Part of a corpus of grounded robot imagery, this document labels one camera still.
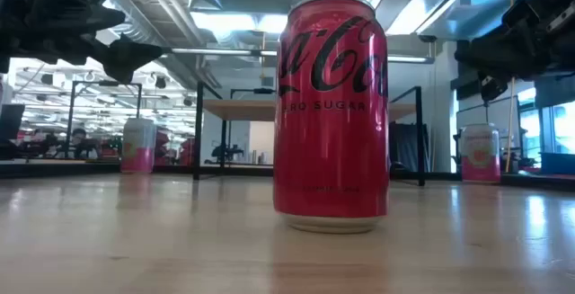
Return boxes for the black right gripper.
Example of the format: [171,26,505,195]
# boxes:
[453,0,575,102]

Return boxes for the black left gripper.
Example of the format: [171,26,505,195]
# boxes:
[0,0,165,85]

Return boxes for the pink white Spindrift can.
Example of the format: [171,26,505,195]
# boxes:
[461,122,502,184]
[119,117,157,174]

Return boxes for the red Coke Zero can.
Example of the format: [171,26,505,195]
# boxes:
[272,0,390,235]

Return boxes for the wooden shelf black metal legs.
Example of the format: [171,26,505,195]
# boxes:
[192,80,427,187]

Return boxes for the person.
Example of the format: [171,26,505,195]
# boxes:
[70,127,99,158]

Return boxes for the dark monitor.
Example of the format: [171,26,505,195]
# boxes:
[0,103,26,160]

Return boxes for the dark blue bin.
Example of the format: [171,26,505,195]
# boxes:
[540,152,575,177]

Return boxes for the black fabric panel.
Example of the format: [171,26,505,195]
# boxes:
[388,121,432,174]

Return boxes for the corrugated silver air duct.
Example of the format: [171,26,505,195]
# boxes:
[96,0,212,89]

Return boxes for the yellow cable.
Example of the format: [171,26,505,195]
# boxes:
[505,0,517,174]

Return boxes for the black metal frame rig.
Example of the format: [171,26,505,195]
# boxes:
[66,80,143,159]

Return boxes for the black aluminium table frame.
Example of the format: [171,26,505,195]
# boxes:
[0,157,199,180]
[388,170,575,192]

